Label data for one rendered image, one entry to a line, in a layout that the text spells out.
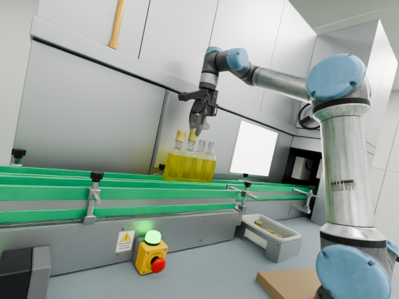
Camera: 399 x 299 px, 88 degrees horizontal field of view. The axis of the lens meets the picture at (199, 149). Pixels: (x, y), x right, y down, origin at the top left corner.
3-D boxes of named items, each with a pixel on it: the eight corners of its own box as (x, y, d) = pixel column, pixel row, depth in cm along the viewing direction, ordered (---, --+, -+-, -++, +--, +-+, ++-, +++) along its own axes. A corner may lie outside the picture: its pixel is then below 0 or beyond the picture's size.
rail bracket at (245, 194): (226, 200, 98) (232, 175, 98) (255, 215, 85) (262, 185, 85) (222, 200, 96) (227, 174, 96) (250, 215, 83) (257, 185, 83)
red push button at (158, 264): (162, 251, 58) (168, 258, 55) (159, 264, 58) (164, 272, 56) (149, 254, 56) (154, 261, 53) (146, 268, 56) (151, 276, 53)
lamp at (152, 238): (155, 237, 62) (157, 227, 62) (162, 244, 59) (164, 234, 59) (141, 238, 59) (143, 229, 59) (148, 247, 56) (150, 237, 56)
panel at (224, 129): (265, 177, 149) (275, 131, 147) (268, 178, 146) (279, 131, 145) (151, 166, 92) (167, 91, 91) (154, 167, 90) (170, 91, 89)
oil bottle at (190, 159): (181, 196, 90) (191, 149, 89) (188, 201, 86) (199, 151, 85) (170, 196, 87) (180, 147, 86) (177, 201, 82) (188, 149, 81)
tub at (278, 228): (256, 229, 105) (259, 213, 105) (298, 254, 87) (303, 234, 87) (233, 233, 94) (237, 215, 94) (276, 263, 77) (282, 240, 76)
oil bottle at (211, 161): (200, 196, 98) (210, 152, 97) (208, 200, 93) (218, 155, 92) (191, 196, 94) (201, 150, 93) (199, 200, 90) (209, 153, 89)
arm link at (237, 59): (256, 56, 79) (233, 60, 87) (240, 41, 71) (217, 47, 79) (251, 76, 79) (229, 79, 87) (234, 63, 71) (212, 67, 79)
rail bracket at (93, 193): (95, 220, 54) (104, 171, 53) (101, 234, 48) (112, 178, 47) (77, 222, 51) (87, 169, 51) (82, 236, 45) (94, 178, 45)
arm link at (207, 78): (208, 71, 80) (196, 74, 86) (206, 83, 80) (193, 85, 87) (222, 78, 85) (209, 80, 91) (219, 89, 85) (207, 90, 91)
